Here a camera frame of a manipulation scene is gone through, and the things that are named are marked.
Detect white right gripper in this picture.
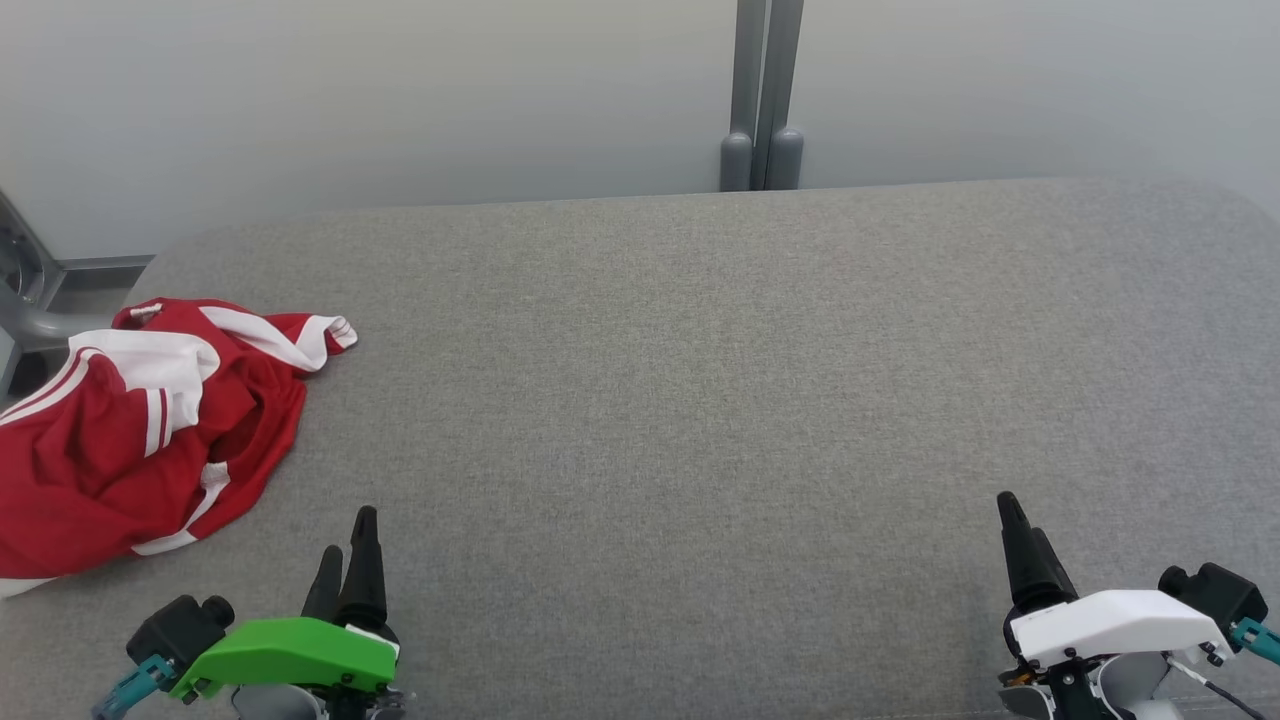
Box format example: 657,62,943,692
997,491,1234,720

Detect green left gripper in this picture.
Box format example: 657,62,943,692
170,506,406,720

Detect red jersey shirt white sleeves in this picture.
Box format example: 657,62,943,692
0,328,253,601

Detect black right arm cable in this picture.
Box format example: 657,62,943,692
1168,618,1280,720

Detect grey double partition post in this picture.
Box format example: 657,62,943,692
720,0,806,192

